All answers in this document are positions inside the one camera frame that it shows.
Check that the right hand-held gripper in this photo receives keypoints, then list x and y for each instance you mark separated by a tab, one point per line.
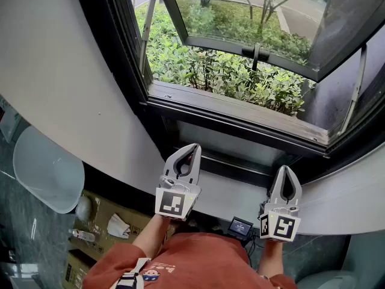
282	224

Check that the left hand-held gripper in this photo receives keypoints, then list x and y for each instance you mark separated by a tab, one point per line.
173	203

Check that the person's left forearm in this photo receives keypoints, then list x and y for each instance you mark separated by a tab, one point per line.
150	236

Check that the person's right forearm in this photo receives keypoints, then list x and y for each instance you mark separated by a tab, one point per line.
270	257

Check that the grey metal window stay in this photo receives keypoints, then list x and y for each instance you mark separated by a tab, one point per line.
355	92
149	29

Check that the open glass window sash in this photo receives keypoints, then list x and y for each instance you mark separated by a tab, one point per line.
255	17

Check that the small fixed glass pane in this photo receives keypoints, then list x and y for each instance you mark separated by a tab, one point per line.
228	143

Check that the small black display device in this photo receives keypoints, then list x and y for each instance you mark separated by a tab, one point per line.
240	228

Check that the brown cardboard box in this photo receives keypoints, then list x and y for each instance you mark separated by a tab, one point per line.
99	206

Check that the green shrub hedge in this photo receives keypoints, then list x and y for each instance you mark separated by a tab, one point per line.
210	71

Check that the translucent white plastic chair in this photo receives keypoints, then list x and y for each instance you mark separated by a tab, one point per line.
45	173
328	281

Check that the white plastic bag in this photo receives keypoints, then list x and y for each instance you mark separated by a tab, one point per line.
82	208

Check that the clear plastic water bottle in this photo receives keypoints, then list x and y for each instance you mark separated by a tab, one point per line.
82	235

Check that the open cardboard box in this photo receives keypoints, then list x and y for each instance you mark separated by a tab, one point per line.
75	272

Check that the single-trunk garden tree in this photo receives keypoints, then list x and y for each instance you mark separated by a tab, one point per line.
248	4

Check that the multi-trunk garden tree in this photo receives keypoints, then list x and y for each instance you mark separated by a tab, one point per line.
266	11

